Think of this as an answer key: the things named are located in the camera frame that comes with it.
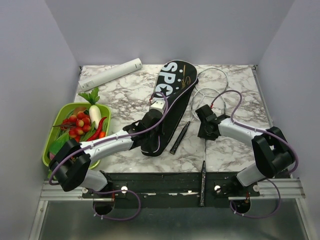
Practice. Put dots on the black sport racket bag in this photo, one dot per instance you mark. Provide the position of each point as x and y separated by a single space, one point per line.
176 80

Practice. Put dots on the red cherry tomato bunch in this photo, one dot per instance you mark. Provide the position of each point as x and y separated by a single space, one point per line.
77 125

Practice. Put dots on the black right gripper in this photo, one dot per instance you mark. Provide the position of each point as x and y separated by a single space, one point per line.
201 133

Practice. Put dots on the red chili pepper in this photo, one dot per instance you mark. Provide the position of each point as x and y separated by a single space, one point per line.
98 130

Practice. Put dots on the green leafy vegetable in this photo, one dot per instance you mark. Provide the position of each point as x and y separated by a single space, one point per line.
58 143

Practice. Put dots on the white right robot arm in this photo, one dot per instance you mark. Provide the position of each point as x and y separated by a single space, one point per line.
271 152

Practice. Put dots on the white radish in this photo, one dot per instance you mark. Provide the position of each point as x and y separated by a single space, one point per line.
95 115

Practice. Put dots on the green vegetable tray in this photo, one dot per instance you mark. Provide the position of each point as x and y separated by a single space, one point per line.
65 112

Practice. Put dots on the white shuttlecock tube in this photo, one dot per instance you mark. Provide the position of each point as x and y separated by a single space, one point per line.
110 74

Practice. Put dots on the black-handled badminton racket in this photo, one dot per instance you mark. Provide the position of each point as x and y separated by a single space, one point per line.
184 130
203 167

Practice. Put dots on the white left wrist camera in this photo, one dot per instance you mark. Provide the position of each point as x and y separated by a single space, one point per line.
158 105

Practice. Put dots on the aluminium frame rail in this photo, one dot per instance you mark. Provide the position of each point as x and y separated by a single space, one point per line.
286 188

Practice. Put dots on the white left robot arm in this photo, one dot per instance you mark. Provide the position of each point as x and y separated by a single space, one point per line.
70 166

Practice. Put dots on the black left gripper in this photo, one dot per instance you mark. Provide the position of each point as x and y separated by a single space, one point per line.
160 130

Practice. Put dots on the small orange carrot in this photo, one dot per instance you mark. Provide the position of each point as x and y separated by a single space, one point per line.
102 135

